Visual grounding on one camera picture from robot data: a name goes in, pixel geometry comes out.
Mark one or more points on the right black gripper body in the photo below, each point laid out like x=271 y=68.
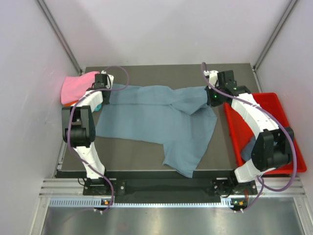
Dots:
x=214 y=97

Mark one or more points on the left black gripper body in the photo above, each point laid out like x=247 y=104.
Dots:
x=106 y=101

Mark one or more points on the grey-blue polo shirt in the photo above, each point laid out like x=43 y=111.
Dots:
x=180 y=120

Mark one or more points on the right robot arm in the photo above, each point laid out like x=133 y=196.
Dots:
x=273 y=146

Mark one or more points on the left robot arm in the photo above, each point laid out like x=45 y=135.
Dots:
x=78 y=130

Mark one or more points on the folded teal t-shirt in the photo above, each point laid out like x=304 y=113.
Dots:
x=98 y=107

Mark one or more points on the folded pink t-shirt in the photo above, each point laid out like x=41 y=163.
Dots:
x=74 y=88

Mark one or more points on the folded orange t-shirt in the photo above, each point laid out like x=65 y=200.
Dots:
x=70 y=104

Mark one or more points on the red plastic bin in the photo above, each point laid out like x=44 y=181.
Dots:
x=241 y=134

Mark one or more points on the grey-blue shirt in bin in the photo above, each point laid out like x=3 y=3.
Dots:
x=247 y=150

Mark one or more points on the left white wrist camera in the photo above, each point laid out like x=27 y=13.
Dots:
x=108 y=79

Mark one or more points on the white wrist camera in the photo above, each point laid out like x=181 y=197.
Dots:
x=212 y=78
x=108 y=79

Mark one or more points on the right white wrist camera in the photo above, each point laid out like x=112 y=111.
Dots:
x=212 y=78

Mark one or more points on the aluminium frame rail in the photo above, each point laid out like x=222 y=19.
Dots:
x=71 y=188

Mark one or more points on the grey slotted cable duct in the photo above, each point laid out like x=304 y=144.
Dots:
x=103 y=203

